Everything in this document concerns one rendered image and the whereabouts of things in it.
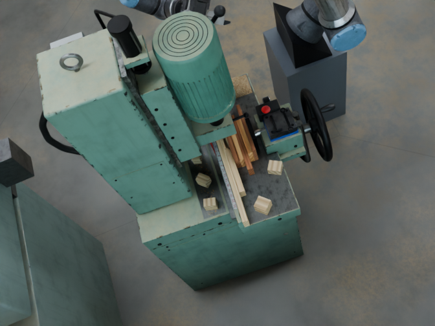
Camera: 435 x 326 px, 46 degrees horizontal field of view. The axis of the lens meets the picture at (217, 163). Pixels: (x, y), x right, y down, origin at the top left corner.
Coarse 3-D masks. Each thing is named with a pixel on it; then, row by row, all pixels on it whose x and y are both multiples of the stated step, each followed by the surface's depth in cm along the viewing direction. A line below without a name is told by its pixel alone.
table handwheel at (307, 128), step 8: (304, 88) 193; (304, 96) 193; (312, 96) 184; (304, 104) 202; (312, 104) 182; (304, 112) 205; (312, 112) 193; (320, 112) 181; (312, 120) 192; (320, 120) 180; (304, 128) 193; (312, 128) 192; (320, 128) 181; (312, 136) 206; (320, 136) 188; (328, 136) 181; (320, 144) 203; (328, 144) 182; (320, 152) 200; (328, 152) 185; (328, 160) 191
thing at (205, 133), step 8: (224, 120) 173; (200, 128) 174; (208, 128) 173; (216, 128) 172; (224, 128) 173; (232, 128) 174; (200, 136) 173; (208, 136) 174; (216, 136) 176; (224, 136) 177; (200, 144) 177
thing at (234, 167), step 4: (224, 144) 184; (228, 144) 184; (228, 156) 182; (232, 156) 181; (232, 160) 180; (232, 164) 180; (232, 168) 179; (236, 168) 179; (232, 172) 178; (236, 172) 178; (236, 176) 177; (236, 180) 177; (240, 180) 176; (236, 184) 176; (240, 184) 176; (240, 188) 175; (240, 192) 175; (244, 192) 175
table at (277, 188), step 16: (256, 128) 189; (256, 160) 183; (240, 176) 182; (256, 176) 180; (272, 176) 179; (256, 192) 178; (272, 192) 176; (288, 192) 175; (272, 208) 174; (288, 208) 173; (256, 224) 174
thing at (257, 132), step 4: (248, 120) 180; (248, 124) 179; (248, 128) 179; (252, 128) 178; (260, 128) 181; (264, 128) 181; (252, 132) 177; (256, 132) 181; (252, 136) 177; (256, 136) 182; (252, 140) 177; (256, 140) 178; (256, 144) 180; (256, 148) 182
